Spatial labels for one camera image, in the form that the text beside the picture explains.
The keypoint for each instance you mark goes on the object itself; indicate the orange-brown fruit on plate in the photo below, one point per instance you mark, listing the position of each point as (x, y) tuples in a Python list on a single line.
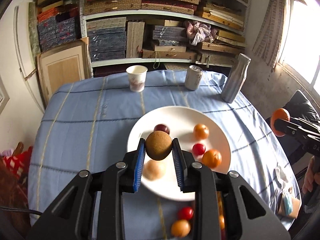
[(201, 131)]

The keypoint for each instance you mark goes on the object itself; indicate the large orange fruit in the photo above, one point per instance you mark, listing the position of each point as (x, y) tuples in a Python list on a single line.
[(278, 121)]

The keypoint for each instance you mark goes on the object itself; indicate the blue face mask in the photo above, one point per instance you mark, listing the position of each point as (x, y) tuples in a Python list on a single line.
[(288, 204)]

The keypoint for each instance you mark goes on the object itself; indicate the red cherry tomato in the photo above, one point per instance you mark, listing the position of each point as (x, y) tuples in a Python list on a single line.
[(185, 213)]

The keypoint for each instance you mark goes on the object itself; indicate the dark plum on plate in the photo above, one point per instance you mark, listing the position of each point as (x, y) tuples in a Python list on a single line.
[(162, 127)]

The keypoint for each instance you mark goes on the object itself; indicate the small red tomato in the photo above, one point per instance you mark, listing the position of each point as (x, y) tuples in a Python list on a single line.
[(198, 149)]

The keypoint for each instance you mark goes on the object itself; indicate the blue checked tablecloth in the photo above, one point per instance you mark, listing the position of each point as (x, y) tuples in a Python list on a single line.
[(87, 124)]

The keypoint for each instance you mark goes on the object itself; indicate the yellow orange fruit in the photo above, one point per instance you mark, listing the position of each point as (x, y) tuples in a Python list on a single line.
[(180, 228)]

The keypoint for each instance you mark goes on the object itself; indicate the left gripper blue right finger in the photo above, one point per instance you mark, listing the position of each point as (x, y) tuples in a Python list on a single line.
[(179, 163)]

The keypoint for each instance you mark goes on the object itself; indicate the person's right hand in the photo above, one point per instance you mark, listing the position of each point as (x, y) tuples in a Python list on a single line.
[(310, 177)]

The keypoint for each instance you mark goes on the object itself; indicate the white plastic bag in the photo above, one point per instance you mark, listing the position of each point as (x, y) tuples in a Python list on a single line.
[(283, 183)]

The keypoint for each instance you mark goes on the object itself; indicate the white drink can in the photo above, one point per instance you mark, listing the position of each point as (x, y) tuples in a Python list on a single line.
[(193, 77)]

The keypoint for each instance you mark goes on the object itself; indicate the silver metal bottle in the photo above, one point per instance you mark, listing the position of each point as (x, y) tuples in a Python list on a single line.
[(236, 78)]

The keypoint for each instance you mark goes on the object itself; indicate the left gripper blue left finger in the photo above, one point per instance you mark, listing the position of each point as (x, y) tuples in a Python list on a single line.
[(138, 164)]

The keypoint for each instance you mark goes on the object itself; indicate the brown kiwi fruit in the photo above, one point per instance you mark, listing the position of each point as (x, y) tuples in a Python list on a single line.
[(158, 145)]

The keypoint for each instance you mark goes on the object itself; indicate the shelf with stacked boxes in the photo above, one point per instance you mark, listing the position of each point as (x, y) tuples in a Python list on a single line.
[(209, 33)]

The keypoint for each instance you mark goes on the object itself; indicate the white paper cup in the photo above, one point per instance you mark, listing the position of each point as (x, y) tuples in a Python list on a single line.
[(137, 77)]

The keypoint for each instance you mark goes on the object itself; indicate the white oval plate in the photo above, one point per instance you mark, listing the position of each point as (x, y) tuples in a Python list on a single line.
[(187, 127)]

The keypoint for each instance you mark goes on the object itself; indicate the orange tangerine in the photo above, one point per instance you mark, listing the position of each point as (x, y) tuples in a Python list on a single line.
[(212, 158)]

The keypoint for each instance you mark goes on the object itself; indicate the cardboard framed panel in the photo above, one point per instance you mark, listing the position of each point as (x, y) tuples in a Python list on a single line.
[(63, 64)]

